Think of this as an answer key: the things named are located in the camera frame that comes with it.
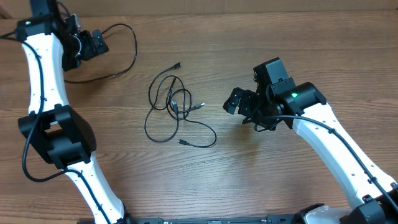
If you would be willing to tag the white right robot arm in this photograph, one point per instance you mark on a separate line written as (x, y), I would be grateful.
(370, 192)

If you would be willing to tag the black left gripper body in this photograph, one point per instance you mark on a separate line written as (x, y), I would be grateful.
(78, 48)

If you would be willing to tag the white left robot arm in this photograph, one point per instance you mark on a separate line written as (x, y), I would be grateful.
(58, 140)

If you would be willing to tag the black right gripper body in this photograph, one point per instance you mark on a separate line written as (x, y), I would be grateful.
(251, 107)

